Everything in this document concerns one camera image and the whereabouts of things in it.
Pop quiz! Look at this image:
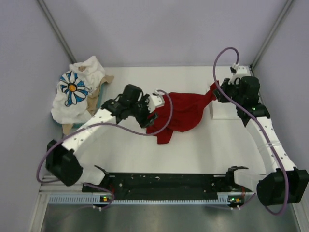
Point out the right aluminium frame post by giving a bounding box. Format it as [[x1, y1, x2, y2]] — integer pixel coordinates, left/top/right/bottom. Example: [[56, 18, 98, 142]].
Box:
[[250, 0, 295, 71]]

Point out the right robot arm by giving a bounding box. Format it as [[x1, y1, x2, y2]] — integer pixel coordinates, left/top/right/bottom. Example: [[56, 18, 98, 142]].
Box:
[[214, 76, 309, 206]]

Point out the red t shirt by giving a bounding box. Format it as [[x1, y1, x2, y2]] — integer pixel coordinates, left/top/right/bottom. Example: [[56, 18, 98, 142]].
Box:
[[146, 83, 217, 145]]

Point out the folded white t shirt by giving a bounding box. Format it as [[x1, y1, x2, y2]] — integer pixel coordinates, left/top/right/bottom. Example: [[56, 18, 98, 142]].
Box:
[[207, 100, 240, 120]]

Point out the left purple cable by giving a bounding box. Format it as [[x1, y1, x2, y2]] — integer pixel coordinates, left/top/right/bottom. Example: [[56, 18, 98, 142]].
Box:
[[36, 89, 173, 208]]

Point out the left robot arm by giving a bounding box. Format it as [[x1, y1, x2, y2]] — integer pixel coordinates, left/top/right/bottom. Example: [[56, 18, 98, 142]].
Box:
[[45, 84, 165, 192]]

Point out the white flower print t shirt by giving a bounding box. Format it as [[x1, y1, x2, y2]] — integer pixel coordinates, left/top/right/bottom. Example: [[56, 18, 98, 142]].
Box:
[[51, 71, 93, 124]]

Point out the aluminium frame post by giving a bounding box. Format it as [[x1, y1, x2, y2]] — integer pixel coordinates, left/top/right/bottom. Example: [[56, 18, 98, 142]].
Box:
[[36, 0, 77, 63], [250, 0, 295, 71]]

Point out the teal plastic bin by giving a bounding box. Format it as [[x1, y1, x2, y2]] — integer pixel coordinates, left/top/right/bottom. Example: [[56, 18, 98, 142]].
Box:
[[56, 80, 108, 135]]

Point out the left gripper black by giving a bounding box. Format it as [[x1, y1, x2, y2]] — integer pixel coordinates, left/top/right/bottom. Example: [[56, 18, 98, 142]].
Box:
[[128, 94, 157, 128]]

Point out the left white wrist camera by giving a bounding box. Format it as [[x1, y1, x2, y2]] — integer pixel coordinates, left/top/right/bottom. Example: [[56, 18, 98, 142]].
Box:
[[147, 89, 165, 113]]

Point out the white crumpled t shirt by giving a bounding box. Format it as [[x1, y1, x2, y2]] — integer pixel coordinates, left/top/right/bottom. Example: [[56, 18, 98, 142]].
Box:
[[69, 56, 106, 91]]

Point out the grey slotted cable duct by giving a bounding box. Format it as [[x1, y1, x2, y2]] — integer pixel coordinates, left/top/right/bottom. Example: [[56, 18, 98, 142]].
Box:
[[48, 194, 244, 206]]

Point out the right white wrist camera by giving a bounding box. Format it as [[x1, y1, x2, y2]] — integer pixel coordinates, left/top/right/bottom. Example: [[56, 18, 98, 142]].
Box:
[[229, 63, 251, 84]]

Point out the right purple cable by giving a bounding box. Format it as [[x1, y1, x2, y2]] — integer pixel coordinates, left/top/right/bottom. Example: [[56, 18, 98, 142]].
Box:
[[212, 47, 289, 215]]

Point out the purple cable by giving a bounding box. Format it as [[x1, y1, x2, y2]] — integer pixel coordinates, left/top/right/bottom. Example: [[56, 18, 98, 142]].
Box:
[[212, 47, 289, 215], [36, 89, 173, 208]]

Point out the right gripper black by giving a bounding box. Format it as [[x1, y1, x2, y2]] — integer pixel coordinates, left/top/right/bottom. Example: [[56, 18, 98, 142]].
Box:
[[213, 78, 244, 106]]

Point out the tan t shirt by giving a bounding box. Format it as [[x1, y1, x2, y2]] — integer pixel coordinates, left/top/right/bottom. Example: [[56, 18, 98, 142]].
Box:
[[60, 64, 114, 135]]

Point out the left aluminium frame post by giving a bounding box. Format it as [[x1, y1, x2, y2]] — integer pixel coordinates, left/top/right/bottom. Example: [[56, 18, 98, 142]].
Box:
[[36, 0, 77, 63]]

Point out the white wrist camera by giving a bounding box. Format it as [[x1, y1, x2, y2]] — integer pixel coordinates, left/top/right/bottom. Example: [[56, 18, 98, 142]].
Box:
[[147, 89, 165, 113], [229, 63, 251, 84]]

